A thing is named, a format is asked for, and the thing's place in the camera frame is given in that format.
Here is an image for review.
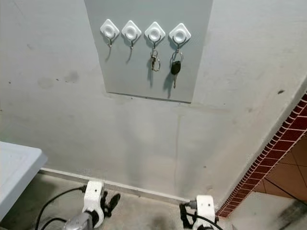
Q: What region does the white baseboard strip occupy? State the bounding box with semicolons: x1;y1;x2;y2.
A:
39;167;192;204

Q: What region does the grey wall board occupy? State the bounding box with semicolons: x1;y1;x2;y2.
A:
84;0;214;104

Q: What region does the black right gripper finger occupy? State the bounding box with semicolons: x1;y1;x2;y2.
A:
180;204;193;228

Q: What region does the black car key with ring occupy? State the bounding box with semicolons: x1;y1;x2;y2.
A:
170;49;184;90

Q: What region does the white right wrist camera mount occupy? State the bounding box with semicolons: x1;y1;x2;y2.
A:
195;195;216;223

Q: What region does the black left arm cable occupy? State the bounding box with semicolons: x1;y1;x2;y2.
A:
41;217;67;230
35;186;87;230

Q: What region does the white plastic folding table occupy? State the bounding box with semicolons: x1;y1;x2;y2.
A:
0;141;48;222

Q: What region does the white square adhesive hook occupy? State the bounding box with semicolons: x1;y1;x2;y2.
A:
121;20;142;48
168;23;192;50
100;19;120;47
144;21;166;48

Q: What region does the red brick tile skirting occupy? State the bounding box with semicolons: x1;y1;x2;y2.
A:
216;93;307;219

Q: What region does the silver key bunch with rings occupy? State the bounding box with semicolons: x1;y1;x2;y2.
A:
150;47;162;72

